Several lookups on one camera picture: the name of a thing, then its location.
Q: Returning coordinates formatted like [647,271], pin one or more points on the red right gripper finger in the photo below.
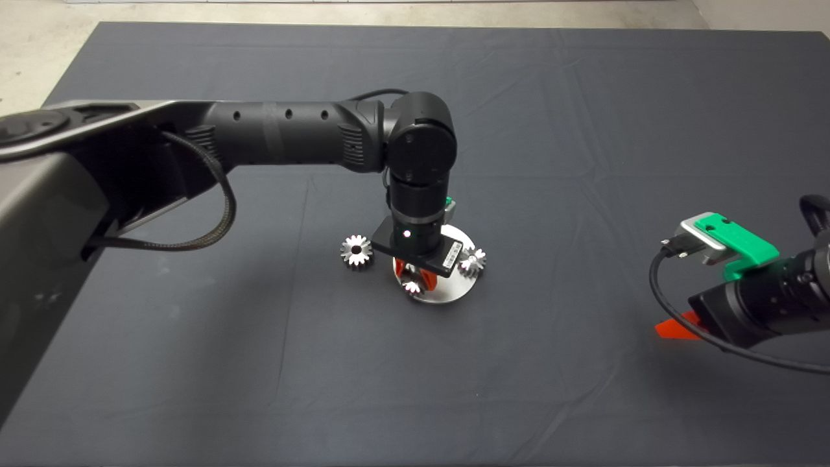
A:
[681,329]

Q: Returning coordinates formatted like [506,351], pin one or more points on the small steel gear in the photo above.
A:
[412,287]
[473,261]

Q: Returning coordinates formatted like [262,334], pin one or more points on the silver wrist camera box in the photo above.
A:
[450,213]
[697,240]

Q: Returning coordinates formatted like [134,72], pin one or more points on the large steel gear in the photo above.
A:
[364,255]

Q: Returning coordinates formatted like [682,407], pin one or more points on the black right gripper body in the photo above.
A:
[746,308]

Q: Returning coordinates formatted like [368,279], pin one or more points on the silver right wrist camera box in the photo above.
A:
[697,240]

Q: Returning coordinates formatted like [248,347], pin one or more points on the round metal plate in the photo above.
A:
[457,290]

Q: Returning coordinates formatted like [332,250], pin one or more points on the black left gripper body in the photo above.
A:
[421,250]

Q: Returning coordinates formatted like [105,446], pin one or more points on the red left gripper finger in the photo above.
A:
[400,267]
[428,280]

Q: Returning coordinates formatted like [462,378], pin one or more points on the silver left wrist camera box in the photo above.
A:
[450,213]

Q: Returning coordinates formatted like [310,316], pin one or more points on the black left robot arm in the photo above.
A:
[292,133]

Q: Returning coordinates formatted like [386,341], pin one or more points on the green right camera mount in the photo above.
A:
[746,246]

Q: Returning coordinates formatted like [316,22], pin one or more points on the dark grey table cloth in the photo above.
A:
[551,130]

